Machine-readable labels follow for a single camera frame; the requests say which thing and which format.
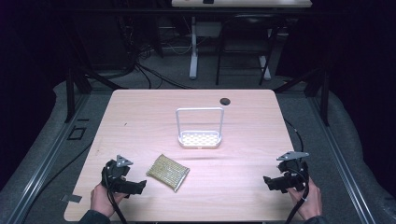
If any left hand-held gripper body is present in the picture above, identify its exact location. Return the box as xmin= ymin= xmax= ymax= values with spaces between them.
xmin=100 ymin=154 xmax=138 ymax=196

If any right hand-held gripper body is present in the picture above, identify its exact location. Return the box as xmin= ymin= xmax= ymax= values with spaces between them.
xmin=270 ymin=150 xmax=310 ymax=192

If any gold scouring sponge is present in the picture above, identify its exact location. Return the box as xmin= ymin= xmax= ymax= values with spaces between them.
xmin=146 ymin=153 xmax=191 ymax=193

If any white sponge rack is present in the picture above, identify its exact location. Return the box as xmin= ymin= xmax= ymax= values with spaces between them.
xmin=175 ymin=106 xmax=225 ymax=149

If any person's left hand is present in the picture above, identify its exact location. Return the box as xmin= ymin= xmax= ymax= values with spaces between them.
xmin=90 ymin=182 xmax=129 ymax=218

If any person's right hand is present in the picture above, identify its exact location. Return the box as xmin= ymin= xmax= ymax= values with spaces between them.
xmin=286 ymin=177 xmax=323 ymax=221

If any person's left sleeve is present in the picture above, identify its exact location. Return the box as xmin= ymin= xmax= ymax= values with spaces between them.
xmin=78 ymin=209 xmax=111 ymax=224

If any person's sleeve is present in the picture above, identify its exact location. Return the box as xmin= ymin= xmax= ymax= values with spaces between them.
xmin=304 ymin=215 xmax=330 ymax=224
xmin=78 ymin=209 xmax=111 ymax=224

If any grey tape piece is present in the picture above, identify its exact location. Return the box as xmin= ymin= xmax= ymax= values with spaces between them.
xmin=61 ymin=194 xmax=83 ymax=203

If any person's right sleeve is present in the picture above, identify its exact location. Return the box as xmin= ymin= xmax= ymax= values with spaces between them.
xmin=304 ymin=215 xmax=330 ymax=224

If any black tape square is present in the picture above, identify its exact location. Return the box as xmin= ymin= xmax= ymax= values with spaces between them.
xmin=66 ymin=125 xmax=88 ymax=141

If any black metal stand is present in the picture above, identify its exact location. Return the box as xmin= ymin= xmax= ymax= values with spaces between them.
xmin=64 ymin=66 xmax=129 ymax=124
xmin=274 ymin=64 xmax=331 ymax=127

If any black chair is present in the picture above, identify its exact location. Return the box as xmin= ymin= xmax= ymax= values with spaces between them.
xmin=215 ymin=13 xmax=281 ymax=87

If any white desk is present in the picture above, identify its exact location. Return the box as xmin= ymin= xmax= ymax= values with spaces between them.
xmin=171 ymin=0 xmax=313 ymax=80

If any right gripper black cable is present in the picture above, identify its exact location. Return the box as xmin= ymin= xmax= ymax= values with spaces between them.
xmin=283 ymin=119 xmax=310 ymax=224

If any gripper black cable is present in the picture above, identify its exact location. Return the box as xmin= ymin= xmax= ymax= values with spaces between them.
xmin=283 ymin=119 xmax=310 ymax=224
xmin=106 ymin=174 xmax=129 ymax=224

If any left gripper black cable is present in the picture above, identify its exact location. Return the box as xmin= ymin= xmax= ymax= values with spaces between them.
xmin=106 ymin=174 xmax=129 ymax=224

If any black floor cable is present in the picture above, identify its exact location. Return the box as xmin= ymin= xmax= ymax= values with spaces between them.
xmin=21 ymin=141 xmax=94 ymax=224

